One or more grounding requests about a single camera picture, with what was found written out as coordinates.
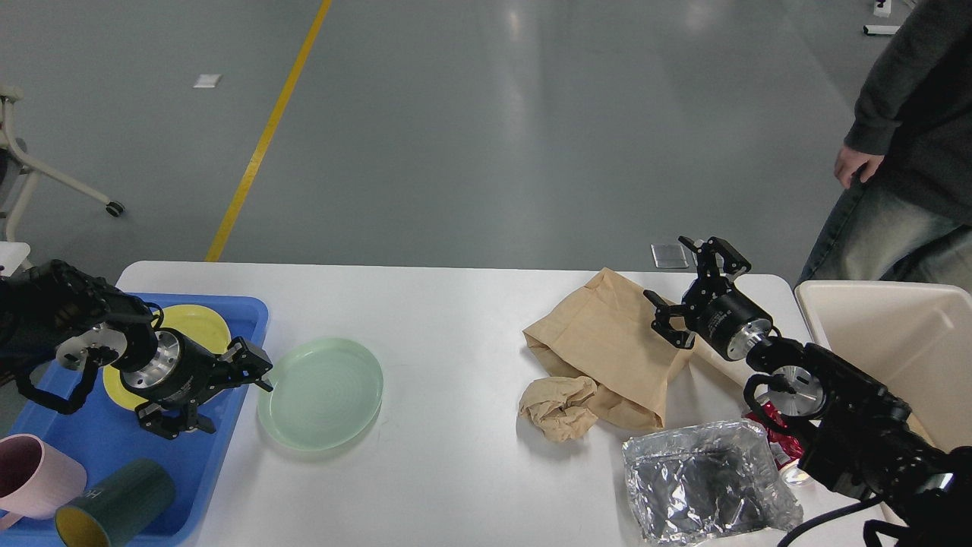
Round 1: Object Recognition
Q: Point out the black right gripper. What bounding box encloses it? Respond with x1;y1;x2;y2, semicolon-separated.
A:
643;236;775;362

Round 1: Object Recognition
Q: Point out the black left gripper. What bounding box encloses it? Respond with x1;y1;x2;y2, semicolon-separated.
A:
119;328;273;440

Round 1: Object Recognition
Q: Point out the light green plate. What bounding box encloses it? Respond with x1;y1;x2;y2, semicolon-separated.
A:
257;338;384;451

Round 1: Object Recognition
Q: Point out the dark green mug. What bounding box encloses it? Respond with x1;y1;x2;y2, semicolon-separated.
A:
53;458;176;546

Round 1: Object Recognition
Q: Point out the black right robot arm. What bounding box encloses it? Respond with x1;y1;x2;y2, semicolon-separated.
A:
643;236;971;546

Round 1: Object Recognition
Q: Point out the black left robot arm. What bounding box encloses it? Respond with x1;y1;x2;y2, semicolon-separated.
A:
1;260;273;440

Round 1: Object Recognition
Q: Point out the small clear floor plate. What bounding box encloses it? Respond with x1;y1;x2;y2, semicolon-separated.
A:
650;245;690;270

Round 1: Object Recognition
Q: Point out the yellow plate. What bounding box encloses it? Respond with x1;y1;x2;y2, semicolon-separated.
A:
102;304;232;411

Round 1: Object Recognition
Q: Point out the brown paper bag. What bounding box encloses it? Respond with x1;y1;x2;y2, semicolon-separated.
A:
523;267;749;432

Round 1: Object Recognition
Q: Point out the blue plastic tray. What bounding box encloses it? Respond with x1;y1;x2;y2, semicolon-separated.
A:
1;293;270;546

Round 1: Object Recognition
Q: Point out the red snack wrapper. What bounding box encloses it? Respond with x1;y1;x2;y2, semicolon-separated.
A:
743;398;804;470

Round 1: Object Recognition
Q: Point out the crumpled brown paper ball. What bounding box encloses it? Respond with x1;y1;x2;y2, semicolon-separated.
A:
518;376;598;443

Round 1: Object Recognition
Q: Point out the crumpled aluminium foil tray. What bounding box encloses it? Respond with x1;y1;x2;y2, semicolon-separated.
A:
621;419;804;546

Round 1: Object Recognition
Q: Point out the pink mug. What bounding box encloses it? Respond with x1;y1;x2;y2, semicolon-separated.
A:
1;434;87;532

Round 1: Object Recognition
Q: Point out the beige plastic bin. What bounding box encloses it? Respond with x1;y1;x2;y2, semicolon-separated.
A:
795;281;971;451

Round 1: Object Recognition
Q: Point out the person in blue jeans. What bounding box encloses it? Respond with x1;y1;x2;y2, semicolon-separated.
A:
798;1;971;291

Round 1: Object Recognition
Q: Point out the white rolling chair left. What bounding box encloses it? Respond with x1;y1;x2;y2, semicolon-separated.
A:
1;84;125;243

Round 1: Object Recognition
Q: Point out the white table base far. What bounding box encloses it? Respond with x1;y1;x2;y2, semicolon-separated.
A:
862;1;900;36

